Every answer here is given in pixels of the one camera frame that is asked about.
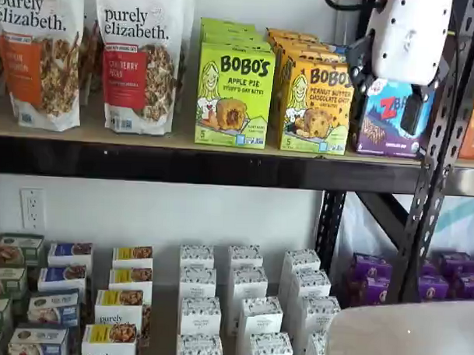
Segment white perforated gripper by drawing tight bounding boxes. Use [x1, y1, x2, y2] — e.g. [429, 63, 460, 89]
[343, 0, 455, 135]

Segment green Bobo's apple pie box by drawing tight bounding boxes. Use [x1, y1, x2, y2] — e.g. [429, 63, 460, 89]
[199, 16, 260, 33]
[199, 27, 267, 47]
[194, 40, 277, 151]

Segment yellow Bobo's peanut butter box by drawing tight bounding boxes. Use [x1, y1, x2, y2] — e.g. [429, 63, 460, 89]
[271, 37, 337, 56]
[279, 50, 356, 156]
[267, 27, 320, 44]

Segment grey metal shelf beam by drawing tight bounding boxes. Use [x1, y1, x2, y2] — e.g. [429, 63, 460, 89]
[444, 167, 474, 197]

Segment black diagonal shelf brace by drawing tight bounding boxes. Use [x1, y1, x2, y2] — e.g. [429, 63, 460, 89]
[353, 191, 416, 248]

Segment black shelf beam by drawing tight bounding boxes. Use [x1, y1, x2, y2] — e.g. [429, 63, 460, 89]
[0, 134, 449, 195]

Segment yellow label granola box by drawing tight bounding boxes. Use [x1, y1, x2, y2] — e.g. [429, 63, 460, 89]
[111, 245, 155, 271]
[81, 322, 151, 355]
[107, 265, 154, 297]
[94, 289, 153, 332]

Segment blue label oatmeal box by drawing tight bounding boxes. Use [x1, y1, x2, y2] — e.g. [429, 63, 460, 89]
[27, 289, 81, 329]
[7, 325, 71, 355]
[47, 241, 94, 273]
[37, 263, 88, 294]

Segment white teal plastic bag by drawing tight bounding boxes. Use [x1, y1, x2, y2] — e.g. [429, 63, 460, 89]
[341, 192, 474, 269]

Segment white patterned carton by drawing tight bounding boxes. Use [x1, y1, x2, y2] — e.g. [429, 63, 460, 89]
[248, 332, 295, 355]
[297, 295, 342, 335]
[229, 265, 270, 304]
[178, 265, 218, 301]
[178, 244, 216, 269]
[282, 248, 322, 276]
[175, 332, 224, 355]
[237, 296, 285, 343]
[227, 245, 265, 271]
[289, 268, 332, 303]
[179, 296, 223, 337]
[304, 330, 333, 355]

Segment red label granola bag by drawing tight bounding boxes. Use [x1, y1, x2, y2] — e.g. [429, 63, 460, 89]
[90, 0, 188, 137]

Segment orange label granola bag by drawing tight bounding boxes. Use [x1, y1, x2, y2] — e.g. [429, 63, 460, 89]
[0, 0, 86, 133]

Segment black plain shelf post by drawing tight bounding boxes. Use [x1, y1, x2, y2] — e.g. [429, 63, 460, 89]
[353, 5, 379, 47]

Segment black cable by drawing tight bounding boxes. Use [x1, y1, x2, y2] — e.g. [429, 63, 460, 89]
[321, 0, 384, 16]

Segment white wall outlet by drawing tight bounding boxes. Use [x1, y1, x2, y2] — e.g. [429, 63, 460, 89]
[19, 187, 48, 230]

